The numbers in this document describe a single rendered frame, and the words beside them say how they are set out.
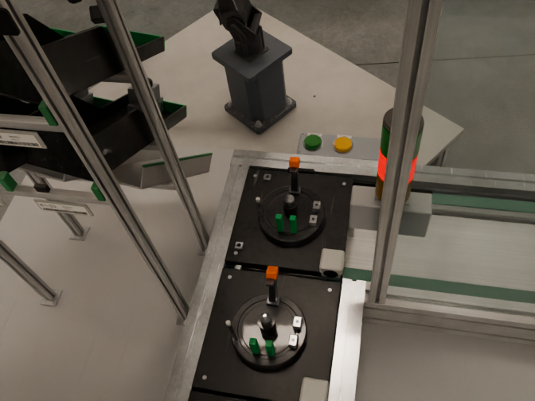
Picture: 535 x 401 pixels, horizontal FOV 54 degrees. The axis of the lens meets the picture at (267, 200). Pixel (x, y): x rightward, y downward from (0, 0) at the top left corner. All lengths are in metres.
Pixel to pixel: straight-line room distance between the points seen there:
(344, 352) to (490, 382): 0.29
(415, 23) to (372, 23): 2.63
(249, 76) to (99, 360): 0.71
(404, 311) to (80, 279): 0.72
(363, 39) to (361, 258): 2.05
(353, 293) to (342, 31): 2.22
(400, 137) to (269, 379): 0.53
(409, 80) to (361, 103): 0.91
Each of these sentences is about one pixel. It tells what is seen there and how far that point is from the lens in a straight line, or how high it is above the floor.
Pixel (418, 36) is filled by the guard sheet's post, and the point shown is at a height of 1.57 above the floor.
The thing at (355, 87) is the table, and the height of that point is 0.86.
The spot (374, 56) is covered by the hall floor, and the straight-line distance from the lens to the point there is 2.94.
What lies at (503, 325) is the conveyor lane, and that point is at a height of 0.94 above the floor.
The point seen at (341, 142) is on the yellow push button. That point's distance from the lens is 1.23.
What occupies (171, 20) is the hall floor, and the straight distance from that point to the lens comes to 3.38.
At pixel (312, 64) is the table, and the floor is 0.86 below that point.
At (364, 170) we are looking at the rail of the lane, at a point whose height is 0.96.
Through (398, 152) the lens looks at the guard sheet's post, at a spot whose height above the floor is 1.41.
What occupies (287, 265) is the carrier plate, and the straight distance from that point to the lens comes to 1.06.
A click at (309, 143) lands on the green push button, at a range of 1.23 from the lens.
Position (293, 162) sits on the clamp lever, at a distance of 1.07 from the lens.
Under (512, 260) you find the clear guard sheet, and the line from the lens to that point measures 0.90.
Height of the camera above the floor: 1.91
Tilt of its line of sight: 55 degrees down
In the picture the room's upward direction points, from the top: 10 degrees counter-clockwise
